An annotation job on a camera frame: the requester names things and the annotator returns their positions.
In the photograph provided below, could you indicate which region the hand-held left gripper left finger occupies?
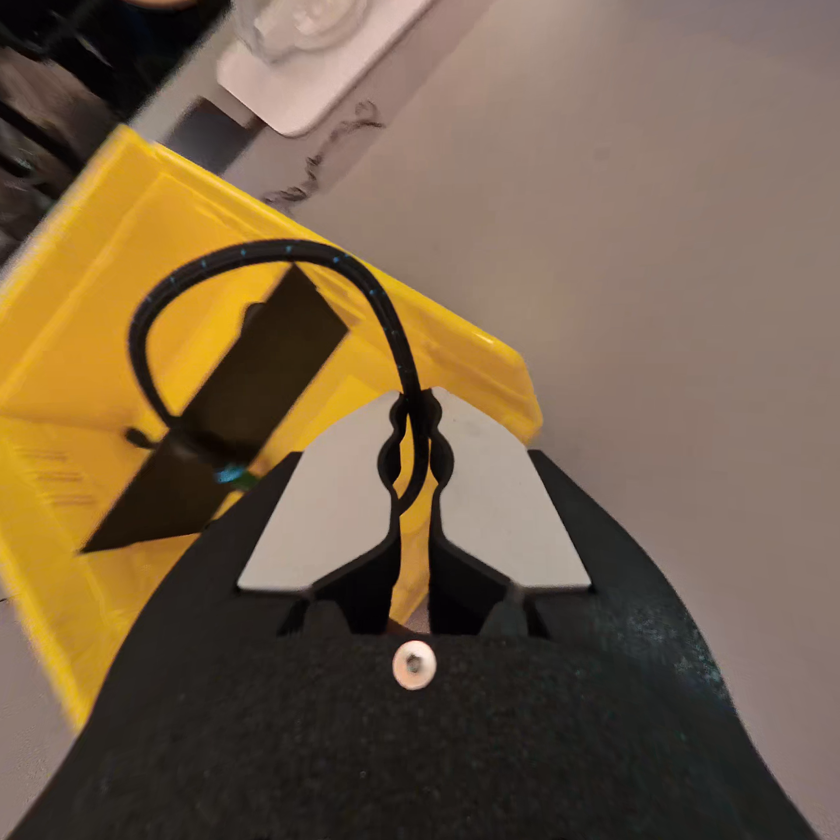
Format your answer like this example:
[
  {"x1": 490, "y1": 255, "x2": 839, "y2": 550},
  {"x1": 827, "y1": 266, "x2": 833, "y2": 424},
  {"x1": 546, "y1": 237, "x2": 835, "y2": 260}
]
[{"x1": 238, "y1": 392, "x2": 406, "y2": 634}]

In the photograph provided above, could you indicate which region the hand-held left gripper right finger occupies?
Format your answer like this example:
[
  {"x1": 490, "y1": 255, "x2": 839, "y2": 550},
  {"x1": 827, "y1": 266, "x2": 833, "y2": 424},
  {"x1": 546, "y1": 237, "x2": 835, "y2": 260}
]
[{"x1": 428, "y1": 387, "x2": 592, "y2": 636}]

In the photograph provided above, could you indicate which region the black braided hdmi cable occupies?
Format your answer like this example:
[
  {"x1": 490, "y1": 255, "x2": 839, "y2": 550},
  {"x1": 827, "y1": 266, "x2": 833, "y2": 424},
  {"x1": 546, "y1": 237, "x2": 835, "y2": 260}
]
[{"x1": 128, "y1": 239, "x2": 439, "y2": 519}]

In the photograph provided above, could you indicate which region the yellow plastic bin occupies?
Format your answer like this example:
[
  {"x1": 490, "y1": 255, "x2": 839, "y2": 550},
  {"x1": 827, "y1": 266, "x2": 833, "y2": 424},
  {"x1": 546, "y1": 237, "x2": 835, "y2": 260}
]
[{"x1": 0, "y1": 125, "x2": 544, "y2": 732}]

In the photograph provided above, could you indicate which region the black bin divider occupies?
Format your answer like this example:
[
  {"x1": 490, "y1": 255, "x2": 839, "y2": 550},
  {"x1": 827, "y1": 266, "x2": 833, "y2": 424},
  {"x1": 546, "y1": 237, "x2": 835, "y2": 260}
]
[{"x1": 79, "y1": 266, "x2": 350, "y2": 555}]

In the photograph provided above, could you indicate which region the white folding stand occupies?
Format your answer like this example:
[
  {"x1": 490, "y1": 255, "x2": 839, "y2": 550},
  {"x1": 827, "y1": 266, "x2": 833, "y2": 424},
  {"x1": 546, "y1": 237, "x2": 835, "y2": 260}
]
[{"x1": 217, "y1": 0, "x2": 435, "y2": 139}]

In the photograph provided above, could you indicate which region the tangled thin black wire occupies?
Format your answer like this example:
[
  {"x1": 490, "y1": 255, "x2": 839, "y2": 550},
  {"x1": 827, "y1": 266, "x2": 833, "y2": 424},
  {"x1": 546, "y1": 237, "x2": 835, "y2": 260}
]
[{"x1": 262, "y1": 101, "x2": 385, "y2": 207}]

